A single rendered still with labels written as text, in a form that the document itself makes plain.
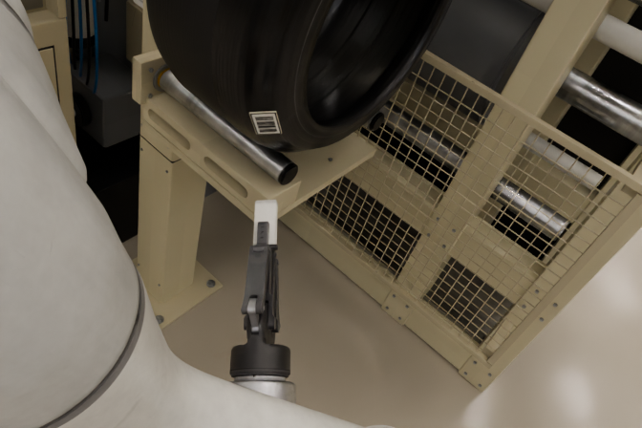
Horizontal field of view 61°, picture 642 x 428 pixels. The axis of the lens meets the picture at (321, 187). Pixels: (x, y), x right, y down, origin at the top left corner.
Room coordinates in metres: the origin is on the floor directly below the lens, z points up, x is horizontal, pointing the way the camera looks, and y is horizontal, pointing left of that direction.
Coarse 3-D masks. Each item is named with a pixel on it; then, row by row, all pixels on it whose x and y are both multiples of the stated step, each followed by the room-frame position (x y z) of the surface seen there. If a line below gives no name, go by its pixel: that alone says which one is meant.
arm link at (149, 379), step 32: (128, 352) 0.11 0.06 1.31; (160, 352) 0.14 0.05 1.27; (128, 384) 0.11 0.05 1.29; (160, 384) 0.13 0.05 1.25; (192, 384) 0.16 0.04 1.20; (224, 384) 0.18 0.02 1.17; (64, 416) 0.08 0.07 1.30; (96, 416) 0.09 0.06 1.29; (128, 416) 0.11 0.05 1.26; (160, 416) 0.13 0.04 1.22; (192, 416) 0.15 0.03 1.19; (224, 416) 0.16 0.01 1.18; (256, 416) 0.17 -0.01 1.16; (288, 416) 0.19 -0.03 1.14; (320, 416) 0.21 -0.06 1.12
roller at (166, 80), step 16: (160, 80) 0.85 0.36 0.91; (176, 80) 0.85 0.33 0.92; (176, 96) 0.83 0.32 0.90; (192, 96) 0.82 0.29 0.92; (192, 112) 0.81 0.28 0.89; (208, 112) 0.80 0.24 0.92; (224, 128) 0.77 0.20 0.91; (240, 144) 0.75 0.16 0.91; (256, 144) 0.75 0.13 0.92; (256, 160) 0.73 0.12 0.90; (272, 160) 0.72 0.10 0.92; (288, 160) 0.73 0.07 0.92; (272, 176) 0.71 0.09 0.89; (288, 176) 0.71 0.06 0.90
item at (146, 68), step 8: (136, 56) 0.84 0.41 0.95; (144, 56) 0.85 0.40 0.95; (152, 56) 0.86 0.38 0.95; (160, 56) 0.87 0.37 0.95; (136, 64) 0.83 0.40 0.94; (144, 64) 0.83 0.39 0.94; (152, 64) 0.85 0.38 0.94; (160, 64) 0.87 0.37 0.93; (136, 72) 0.83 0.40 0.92; (144, 72) 0.84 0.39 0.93; (152, 72) 0.84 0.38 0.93; (160, 72) 0.86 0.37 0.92; (136, 80) 0.83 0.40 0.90; (144, 80) 0.84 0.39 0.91; (152, 80) 0.85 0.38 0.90; (136, 88) 0.83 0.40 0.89; (144, 88) 0.84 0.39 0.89; (152, 88) 0.85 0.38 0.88; (160, 88) 0.87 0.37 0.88; (136, 96) 0.83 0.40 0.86; (144, 96) 0.84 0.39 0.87
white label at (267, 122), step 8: (256, 112) 0.63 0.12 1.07; (264, 112) 0.63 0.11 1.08; (272, 112) 0.64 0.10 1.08; (256, 120) 0.64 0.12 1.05; (264, 120) 0.64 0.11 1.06; (272, 120) 0.64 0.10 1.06; (256, 128) 0.65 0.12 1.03; (264, 128) 0.65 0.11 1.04; (272, 128) 0.65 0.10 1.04; (280, 128) 0.65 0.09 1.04
